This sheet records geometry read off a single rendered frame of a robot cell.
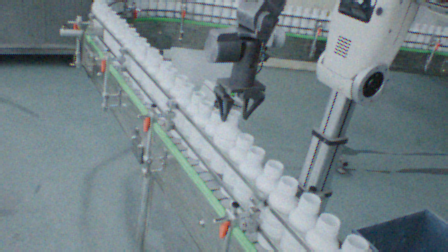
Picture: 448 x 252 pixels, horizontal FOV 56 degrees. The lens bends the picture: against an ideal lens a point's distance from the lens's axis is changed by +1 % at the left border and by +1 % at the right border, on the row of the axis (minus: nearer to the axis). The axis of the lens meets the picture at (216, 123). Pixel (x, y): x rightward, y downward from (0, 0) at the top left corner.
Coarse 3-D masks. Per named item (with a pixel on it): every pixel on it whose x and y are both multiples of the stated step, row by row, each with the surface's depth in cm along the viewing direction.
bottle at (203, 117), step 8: (200, 104) 109; (208, 104) 111; (200, 112) 109; (208, 112) 109; (200, 120) 109; (208, 120) 109; (192, 128) 112; (192, 136) 112; (200, 136) 111; (192, 144) 113; (200, 144) 112; (192, 152) 113; (200, 152) 113
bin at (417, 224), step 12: (408, 216) 119; (420, 216) 123; (432, 216) 122; (360, 228) 109; (372, 228) 112; (384, 228) 115; (396, 228) 119; (408, 228) 123; (420, 228) 125; (432, 228) 122; (444, 228) 119; (372, 240) 115; (384, 240) 119; (396, 240) 123; (408, 240) 127; (420, 240) 126; (432, 240) 122; (444, 240) 119
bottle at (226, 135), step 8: (232, 112) 101; (232, 120) 98; (216, 128) 101; (224, 128) 99; (232, 128) 99; (240, 128) 101; (216, 136) 100; (224, 136) 99; (232, 136) 99; (216, 144) 101; (224, 144) 99; (232, 144) 99; (216, 152) 102; (224, 152) 100; (216, 160) 103; (216, 168) 103; (224, 168) 103
